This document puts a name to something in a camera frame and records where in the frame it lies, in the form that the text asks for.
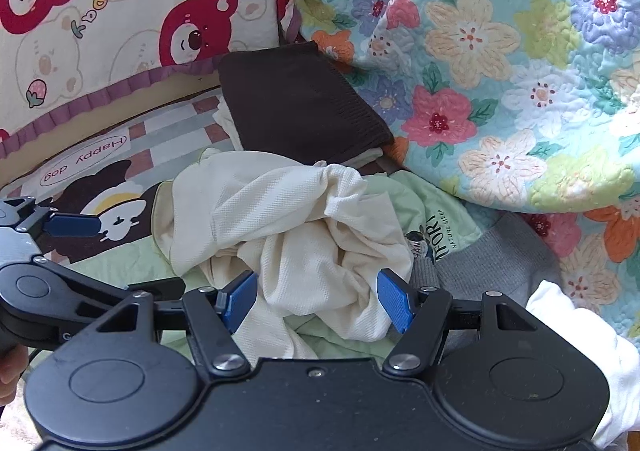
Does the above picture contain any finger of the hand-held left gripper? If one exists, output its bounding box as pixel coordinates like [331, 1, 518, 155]
[55, 276, 187, 332]
[0, 198, 101, 246]

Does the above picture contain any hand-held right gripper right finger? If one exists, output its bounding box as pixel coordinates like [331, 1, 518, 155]
[376, 268, 546, 376]

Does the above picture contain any floral quilted blanket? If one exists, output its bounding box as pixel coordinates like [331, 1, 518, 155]
[280, 0, 640, 347]

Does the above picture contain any grey knit garment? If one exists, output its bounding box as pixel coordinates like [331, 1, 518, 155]
[410, 211, 563, 357]

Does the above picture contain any white folded cloth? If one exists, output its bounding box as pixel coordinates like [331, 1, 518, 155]
[212, 98, 246, 152]

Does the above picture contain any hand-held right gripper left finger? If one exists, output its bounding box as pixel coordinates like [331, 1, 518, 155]
[95, 270, 259, 376]

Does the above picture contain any white garment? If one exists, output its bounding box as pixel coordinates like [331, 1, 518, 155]
[525, 280, 640, 449]

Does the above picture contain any brown folded garment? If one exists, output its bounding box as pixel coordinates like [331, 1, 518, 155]
[217, 41, 396, 167]

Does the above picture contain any cream shirt with green trim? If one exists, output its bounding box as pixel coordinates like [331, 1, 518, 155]
[155, 147, 416, 362]

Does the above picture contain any checkered cartoon bed sheet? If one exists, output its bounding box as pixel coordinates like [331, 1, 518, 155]
[0, 88, 241, 282]

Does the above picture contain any person's left hand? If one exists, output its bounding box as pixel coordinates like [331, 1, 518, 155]
[0, 345, 30, 407]

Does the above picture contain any pale pink fuzzy blanket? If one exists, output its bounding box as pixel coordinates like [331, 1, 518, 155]
[0, 396, 36, 451]

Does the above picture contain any pale green blanket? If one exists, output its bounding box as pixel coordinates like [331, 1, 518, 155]
[115, 170, 485, 361]

